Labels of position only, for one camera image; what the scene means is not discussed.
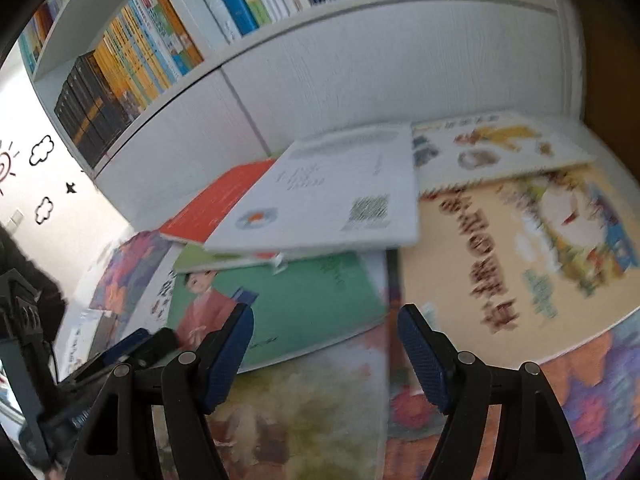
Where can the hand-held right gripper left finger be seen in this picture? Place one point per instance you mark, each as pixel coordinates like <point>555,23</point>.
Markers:
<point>230,355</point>

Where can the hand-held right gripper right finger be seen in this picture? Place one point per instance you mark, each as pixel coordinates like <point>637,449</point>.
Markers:
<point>425,360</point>

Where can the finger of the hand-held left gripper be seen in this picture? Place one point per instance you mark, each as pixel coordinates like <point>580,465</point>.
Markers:
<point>157,342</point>
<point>127,342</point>

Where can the painted landscape cover book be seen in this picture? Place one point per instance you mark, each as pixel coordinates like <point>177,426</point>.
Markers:
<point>300,410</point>

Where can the green red-robed girl book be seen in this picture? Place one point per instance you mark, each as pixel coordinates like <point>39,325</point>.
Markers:
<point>310,295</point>

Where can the beige illustrated cover book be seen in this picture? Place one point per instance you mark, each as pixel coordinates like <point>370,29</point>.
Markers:
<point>475,270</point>

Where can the red cover book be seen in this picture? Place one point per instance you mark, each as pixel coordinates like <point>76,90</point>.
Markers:
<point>215,205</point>

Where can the row of colourful books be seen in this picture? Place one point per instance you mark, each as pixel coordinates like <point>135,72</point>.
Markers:
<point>37,35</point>

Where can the row of orange and yellow books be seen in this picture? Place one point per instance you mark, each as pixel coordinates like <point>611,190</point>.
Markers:
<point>145,45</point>

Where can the floral patterned mat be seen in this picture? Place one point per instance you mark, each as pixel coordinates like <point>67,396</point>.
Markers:
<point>590,410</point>

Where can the white back cover book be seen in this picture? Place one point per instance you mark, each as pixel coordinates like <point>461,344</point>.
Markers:
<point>325,185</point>

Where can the white yellow-robed figure book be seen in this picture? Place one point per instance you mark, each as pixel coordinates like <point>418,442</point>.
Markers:
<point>500,145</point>

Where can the white bookshelf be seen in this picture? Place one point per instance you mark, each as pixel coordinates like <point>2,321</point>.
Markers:
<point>350,75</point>

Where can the brown wooden cabinet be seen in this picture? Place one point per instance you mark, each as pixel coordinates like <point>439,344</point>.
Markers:
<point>610,60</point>

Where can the white wall switch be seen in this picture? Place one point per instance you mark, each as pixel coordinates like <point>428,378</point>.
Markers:
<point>15,218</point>

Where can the black cloud wall sticker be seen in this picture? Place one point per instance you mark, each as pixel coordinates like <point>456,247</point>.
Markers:
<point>42,150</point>
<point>44,210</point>

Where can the black star wall sticker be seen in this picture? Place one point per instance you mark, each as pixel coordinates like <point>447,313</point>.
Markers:
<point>71,188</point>

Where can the red sun wall sticker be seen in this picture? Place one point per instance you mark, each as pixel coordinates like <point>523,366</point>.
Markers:
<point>4,167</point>

